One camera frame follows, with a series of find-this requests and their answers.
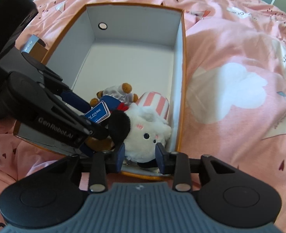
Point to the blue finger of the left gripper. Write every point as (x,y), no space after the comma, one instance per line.
(96,130)
(75,101)

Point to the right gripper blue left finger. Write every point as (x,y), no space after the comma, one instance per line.
(120,155)

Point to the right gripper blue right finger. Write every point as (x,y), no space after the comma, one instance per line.
(163,160)

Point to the pink striped white plush toy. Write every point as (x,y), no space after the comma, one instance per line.
(148,127)

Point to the brown bear plush with tag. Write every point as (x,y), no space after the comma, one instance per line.
(108,110)

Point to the small dark patterned box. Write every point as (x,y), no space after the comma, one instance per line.
(35,47)

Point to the orange cardboard storage box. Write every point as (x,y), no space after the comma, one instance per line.
(107,44)

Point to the pink printed bed duvet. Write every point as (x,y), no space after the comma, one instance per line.
(235,77)

